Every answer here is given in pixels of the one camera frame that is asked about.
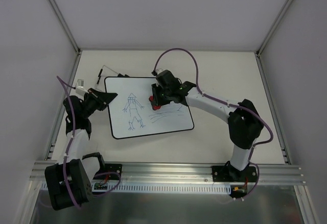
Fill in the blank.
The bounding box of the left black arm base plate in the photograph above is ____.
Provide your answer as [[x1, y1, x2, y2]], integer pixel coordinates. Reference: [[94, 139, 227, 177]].
[[103, 163, 123, 181]]

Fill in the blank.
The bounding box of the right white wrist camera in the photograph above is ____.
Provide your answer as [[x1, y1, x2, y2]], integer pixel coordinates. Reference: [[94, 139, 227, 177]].
[[155, 68, 164, 75]]

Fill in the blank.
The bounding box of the aluminium frame post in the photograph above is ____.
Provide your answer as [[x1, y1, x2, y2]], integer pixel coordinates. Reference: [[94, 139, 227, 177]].
[[47, 0, 80, 54], [256, 0, 295, 56]]

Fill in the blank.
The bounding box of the red whiteboard eraser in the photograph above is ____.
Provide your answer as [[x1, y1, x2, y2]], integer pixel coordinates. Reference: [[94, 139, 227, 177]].
[[149, 96, 161, 111]]

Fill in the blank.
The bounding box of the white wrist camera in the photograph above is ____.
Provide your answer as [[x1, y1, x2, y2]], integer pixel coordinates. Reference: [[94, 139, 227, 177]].
[[75, 79, 88, 96], [155, 68, 164, 75]]

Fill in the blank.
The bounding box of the left aluminium frame post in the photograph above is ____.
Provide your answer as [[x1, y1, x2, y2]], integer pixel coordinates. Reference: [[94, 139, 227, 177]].
[[47, 0, 80, 54]]

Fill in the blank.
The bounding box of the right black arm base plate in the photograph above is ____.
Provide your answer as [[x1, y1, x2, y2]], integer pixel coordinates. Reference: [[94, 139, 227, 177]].
[[211, 165, 258, 183]]

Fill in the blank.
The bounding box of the right aluminium frame post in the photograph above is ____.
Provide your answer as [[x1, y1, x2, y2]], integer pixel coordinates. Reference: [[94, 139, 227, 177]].
[[256, 0, 295, 56]]

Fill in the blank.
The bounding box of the white board with black frame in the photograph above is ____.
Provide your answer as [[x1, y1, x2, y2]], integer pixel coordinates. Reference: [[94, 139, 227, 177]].
[[104, 77, 194, 139]]

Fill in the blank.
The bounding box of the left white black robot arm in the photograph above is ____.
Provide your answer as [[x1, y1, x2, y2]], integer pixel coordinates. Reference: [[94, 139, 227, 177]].
[[44, 88, 118, 211]]

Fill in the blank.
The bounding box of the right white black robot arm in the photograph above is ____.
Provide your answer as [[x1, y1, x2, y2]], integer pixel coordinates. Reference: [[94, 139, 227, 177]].
[[149, 70, 264, 182]]

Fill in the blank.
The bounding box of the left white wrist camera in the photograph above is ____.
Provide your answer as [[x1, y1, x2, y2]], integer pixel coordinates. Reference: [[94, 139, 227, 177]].
[[75, 79, 88, 96]]

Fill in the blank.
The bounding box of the wire whiteboard stand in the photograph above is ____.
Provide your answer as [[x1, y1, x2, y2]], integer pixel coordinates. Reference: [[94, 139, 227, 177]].
[[96, 65, 130, 85]]

